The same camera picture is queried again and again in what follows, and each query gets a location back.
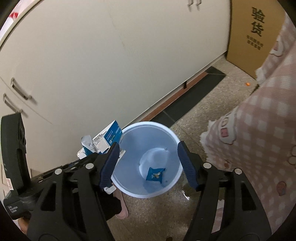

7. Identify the blue white torn package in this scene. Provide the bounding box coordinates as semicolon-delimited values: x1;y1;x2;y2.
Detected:
77;120;123;159

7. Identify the blue snack wrapper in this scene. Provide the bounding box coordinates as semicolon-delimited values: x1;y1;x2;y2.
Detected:
146;167;166;184

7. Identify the light blue trash bin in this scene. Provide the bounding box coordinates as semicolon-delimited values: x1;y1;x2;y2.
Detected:
111;121;183;198

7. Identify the person's left hand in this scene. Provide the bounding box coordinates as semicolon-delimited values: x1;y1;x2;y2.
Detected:
18;217;30;235

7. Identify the pink slipper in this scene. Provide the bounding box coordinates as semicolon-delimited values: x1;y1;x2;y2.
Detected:
113;189;129;219

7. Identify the round table pink checkered cloth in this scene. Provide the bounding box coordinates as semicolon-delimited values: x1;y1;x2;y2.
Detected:
201;16;295;232

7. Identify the white low cabinet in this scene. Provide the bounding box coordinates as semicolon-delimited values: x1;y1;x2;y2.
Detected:
1;1;230;172

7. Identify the brown cardboard box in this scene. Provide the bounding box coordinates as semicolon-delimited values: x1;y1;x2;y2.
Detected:
226;0;285;78

